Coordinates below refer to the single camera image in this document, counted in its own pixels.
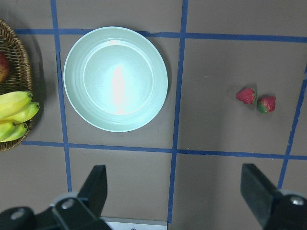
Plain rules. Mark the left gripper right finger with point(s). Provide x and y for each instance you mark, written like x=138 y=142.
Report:
x=274 y=209

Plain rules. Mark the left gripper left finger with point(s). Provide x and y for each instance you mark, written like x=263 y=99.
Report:
x=70 y=213

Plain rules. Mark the strawberry two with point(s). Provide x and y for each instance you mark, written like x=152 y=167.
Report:
x=266 y=104

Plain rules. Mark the strawberry one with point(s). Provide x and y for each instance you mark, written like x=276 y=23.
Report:
x=247 y=95

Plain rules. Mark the pale green plate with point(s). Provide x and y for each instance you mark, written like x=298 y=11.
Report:
x=115 y=79

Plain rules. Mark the yellow banana bunch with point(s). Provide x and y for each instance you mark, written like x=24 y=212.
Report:
x=16 y=109

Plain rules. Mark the woven wicker basket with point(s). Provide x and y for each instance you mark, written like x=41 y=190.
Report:
x=20 y=76

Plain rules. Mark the red apple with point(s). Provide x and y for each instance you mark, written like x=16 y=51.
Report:
x=4 y=67

